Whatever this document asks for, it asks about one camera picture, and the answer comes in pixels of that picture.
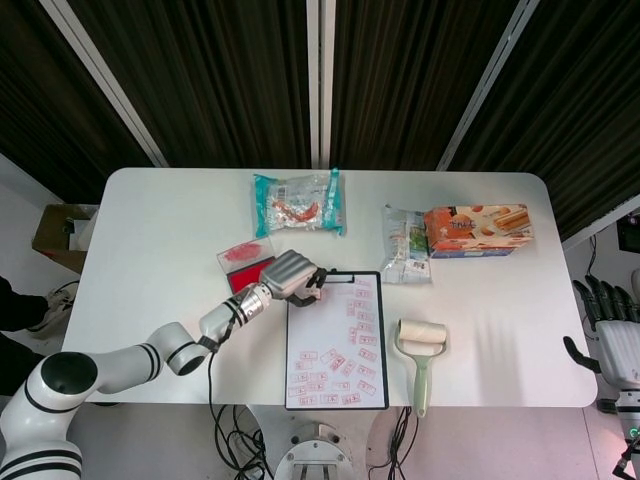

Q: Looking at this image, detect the white board with red labels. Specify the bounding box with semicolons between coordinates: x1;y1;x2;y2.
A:
286;273;388;408

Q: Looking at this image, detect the white upright frame post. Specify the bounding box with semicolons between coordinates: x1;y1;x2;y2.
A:
305;0;337;169

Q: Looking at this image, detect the red ink pad clear lid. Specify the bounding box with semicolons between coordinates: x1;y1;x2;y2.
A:
215;238;279;294

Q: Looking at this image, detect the dark pleated curtain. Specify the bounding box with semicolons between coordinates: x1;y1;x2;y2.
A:
0;0;640;242

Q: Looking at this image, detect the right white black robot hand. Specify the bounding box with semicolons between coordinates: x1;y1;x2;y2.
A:
562;273;640;397

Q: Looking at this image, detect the white slotted slanted frame post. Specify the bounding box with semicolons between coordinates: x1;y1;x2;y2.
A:
436;0;542;172

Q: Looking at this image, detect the orange biscuit box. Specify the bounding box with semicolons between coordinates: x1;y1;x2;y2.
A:
423;201;534;253

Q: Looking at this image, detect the white sneaker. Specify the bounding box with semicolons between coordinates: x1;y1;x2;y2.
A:
27;280;80;335

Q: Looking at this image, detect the black floor cable bundle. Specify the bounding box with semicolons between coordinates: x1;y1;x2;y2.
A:
208;403;274;480
368;405;422;472

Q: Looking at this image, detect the green lint roller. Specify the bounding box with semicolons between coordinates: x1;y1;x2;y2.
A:
394;317;450;419

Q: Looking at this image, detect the person in dark clothes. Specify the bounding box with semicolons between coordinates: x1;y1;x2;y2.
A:
0;273;60;397

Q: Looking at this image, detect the white green snack bag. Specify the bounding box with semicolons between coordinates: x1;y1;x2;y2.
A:
381;202;434;287

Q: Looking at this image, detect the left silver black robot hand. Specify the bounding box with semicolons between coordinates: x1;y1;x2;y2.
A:
259;249;329;309

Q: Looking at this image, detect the teal sausage snack bag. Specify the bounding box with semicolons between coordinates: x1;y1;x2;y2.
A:
251;168;348;239

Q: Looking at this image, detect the brown cardboard box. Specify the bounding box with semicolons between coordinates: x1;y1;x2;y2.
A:
31;201;102;276

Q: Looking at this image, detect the black clipboard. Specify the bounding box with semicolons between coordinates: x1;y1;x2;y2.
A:
283;269;392;412

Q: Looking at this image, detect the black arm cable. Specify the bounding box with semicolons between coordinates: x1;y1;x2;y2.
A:
197;305;242;409

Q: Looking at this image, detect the white frame bar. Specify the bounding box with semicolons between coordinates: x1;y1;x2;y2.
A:
561;197;640;251

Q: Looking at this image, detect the grey round robot base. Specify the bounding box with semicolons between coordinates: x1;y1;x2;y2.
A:
272;421;352;480

